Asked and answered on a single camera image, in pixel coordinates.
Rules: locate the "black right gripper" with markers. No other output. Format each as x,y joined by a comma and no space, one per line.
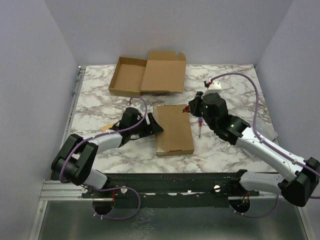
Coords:
196,104

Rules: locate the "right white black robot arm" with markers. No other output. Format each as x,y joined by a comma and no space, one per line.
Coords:
296,177

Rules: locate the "blue red screwdriver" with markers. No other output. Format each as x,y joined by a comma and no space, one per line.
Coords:
200,123

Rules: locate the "brown cardboard express box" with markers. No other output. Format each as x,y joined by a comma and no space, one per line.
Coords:
162,72

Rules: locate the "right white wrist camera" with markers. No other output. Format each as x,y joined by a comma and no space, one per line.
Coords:
214,85

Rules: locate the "red black utility knife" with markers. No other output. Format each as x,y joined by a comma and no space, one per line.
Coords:
186,109

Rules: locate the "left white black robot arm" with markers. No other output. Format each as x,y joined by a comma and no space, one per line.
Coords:
75,158

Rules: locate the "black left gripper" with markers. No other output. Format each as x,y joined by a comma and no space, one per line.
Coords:
153,128

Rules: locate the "clear plastic screw box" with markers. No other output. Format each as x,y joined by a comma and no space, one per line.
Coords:
266,129

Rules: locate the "aluminium extrusion frame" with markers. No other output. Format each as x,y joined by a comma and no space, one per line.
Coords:
65,215

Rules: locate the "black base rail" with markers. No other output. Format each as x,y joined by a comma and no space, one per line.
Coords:
177,190

